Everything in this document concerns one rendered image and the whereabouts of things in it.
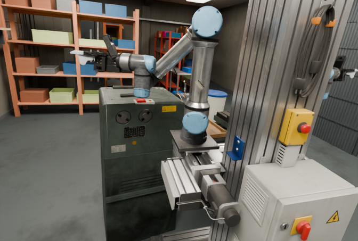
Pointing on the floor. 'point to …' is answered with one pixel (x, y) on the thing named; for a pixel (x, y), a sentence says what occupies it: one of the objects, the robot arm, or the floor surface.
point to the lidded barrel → (216, 102)
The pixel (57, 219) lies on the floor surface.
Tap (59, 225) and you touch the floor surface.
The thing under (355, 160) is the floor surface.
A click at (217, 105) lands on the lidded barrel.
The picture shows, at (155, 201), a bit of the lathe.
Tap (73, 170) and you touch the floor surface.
